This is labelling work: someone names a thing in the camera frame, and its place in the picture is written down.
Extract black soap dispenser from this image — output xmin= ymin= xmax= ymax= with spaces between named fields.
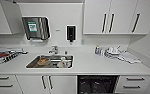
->
xmin=66 ymin=25 xmax=77 ymax=43

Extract white cup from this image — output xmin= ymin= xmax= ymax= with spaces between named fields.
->
xmin=56 ymin=56 xmax=70 ymax=69

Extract white under-sink cabinet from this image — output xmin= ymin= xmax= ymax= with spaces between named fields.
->
xmin=15 ymin=75 xmax=79 ymax=94

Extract chrome faucet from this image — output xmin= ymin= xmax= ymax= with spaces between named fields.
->
xmin=48 ymin=45 xmax=59 ymax=55

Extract steel paper towel dispenser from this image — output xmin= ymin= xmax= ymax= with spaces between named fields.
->
xmin=21 ymin=16 xmax=51 ymax=42

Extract white wall cabinet three doors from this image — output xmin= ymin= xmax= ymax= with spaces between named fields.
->
xmin=82 ymin=0 xmax=150 ymax=36

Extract stainless steel dishwasher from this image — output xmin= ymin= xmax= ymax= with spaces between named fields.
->
xmin=76 ymin=75 xmax=121 ymax=94

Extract white drawer stack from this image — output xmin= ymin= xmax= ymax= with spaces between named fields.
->
xmin=114 ymin=75 xmax=150 ymax=94
xmin=0 ymin=75 xmax=24 ymax=94

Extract white wall outlet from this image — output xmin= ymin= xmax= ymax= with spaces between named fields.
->
xmin=80 ymin=38 xmax=86 ymax=45

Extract orange bowl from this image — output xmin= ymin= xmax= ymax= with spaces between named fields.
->
xmin=37 ymin=57 xmax=50 ymax=66

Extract small wall label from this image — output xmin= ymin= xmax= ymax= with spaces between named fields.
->
xmin=54 ymin=27 xmax=62 ymax=32

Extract blue dish soap bottle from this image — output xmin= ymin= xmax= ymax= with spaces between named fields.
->
xmin=94 ymin=45 xmax=101 ymax=56

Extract steel kitchen sink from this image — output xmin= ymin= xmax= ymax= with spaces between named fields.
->
xmin=25 ymin=54 xmax=75 ymax=70

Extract small white bottle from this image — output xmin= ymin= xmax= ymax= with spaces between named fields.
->
xmin=99 ymin=47 xmax=106 ymax=56

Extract white dish towel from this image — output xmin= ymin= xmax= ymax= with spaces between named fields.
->
xmin=117 ymin=51 xmax=142 ymax=65

